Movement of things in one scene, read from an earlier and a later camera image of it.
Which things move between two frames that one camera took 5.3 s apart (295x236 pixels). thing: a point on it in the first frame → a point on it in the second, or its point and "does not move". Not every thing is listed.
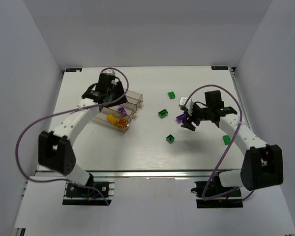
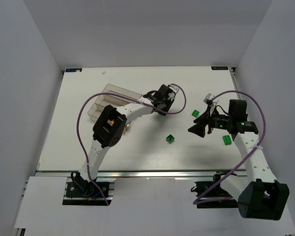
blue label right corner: x=220 y=68 does not move
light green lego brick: x=226 y=139 does not move
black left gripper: x=118 y=92 → x=162 y=105
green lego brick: x=170 y=138 does not move
